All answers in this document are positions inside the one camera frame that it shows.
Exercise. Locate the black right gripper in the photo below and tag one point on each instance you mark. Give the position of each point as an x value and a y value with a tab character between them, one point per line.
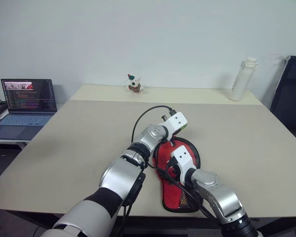
176	171

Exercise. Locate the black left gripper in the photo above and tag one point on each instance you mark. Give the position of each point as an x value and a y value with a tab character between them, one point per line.
179	133

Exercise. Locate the red oven mitt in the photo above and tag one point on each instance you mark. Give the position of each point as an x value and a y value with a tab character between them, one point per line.
170	200

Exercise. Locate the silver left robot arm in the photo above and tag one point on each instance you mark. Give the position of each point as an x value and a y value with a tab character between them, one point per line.
123	172

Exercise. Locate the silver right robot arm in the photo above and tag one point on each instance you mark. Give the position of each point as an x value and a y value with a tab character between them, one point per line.
224	197

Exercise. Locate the white plush dog toy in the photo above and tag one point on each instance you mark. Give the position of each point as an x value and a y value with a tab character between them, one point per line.
134	85

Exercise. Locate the white water bottle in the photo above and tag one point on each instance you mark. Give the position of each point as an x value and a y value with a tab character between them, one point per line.
240	81

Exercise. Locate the black office chair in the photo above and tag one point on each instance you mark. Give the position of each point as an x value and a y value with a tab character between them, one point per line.
291	98

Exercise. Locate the open blue laptop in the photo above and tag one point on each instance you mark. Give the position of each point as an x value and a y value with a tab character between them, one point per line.
29	98

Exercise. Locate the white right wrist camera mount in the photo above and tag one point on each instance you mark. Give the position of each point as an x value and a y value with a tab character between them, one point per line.
185	158

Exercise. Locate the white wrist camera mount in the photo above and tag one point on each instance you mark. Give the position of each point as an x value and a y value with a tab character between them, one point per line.
177	121
185	158

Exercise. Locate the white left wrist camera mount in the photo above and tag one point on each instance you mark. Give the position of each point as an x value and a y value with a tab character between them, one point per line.
177	121

